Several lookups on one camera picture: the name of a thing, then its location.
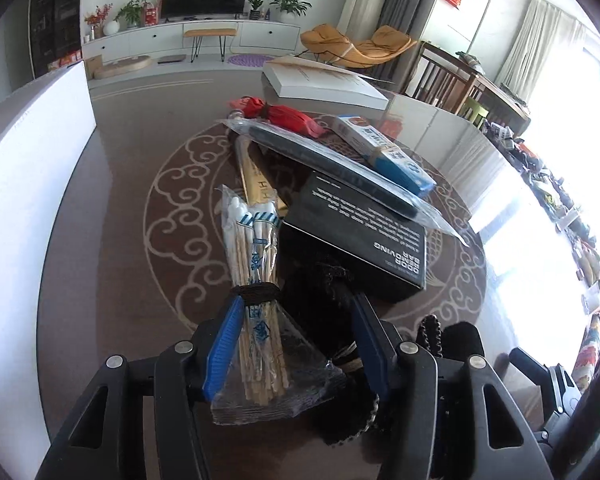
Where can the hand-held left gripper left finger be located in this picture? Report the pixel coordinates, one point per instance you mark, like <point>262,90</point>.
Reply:
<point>224,352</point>

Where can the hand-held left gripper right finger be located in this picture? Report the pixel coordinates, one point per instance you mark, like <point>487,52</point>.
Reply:
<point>375,357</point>

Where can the clear bag of cotton swabs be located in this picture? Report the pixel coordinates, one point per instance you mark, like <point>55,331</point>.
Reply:
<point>260,260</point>

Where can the black cardboard box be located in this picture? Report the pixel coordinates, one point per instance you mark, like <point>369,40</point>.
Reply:
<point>350,230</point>

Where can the wooden stick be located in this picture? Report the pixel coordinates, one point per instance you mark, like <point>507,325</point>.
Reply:
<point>252,180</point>

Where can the blue carton box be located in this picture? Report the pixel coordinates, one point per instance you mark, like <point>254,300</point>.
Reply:
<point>405,170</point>

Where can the row of windowsill clutter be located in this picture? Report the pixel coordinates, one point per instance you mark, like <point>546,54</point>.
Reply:
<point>555,195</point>

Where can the clear bag with dark bar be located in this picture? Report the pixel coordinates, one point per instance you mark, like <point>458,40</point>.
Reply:
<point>330,160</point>

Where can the white carton box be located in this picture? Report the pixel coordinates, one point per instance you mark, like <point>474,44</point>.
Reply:
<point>360,132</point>

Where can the white board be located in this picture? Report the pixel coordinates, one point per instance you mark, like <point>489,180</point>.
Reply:
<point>25,210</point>

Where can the white book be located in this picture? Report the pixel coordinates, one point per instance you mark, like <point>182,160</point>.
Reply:
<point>320,85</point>

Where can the dark wooden chair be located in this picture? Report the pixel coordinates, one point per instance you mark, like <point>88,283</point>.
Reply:
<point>440,80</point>

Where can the wooden side table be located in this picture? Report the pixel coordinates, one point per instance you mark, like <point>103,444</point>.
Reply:
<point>500,95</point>

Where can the purple round rug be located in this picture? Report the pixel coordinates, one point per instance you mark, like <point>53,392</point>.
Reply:
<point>252,59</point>

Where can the orange lounge chair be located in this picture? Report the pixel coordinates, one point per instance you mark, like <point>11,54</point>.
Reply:
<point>360,47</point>

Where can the small cardboard box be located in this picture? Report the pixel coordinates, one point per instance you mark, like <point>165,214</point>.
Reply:
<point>93,66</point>

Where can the wooden bench with metal legs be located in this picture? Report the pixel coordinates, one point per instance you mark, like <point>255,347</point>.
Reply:
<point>210,32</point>

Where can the white television cabinet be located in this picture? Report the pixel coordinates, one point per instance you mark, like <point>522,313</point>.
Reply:
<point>145,40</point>

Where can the row of orange packets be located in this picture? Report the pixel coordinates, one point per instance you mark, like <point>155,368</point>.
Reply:
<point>65,61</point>

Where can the white round vase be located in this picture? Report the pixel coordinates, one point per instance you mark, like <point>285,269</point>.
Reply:
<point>111,28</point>

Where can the small potted plant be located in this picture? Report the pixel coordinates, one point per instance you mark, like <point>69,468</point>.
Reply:
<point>255,9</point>

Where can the red gift bag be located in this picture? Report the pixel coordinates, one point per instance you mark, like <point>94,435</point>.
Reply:
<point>151,14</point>

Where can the white window curtain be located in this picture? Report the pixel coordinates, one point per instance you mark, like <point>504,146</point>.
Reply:
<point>535,45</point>

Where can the leafy green potted plant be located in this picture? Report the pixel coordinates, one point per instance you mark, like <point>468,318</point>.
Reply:
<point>131,14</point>

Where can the large green potted plant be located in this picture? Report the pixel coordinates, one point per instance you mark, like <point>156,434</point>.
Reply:
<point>290,5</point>

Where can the red flowers in vase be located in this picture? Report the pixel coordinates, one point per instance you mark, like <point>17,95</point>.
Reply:
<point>96,19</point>

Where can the dark display cabinet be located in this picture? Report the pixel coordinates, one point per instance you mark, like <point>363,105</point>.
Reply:
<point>55,10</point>

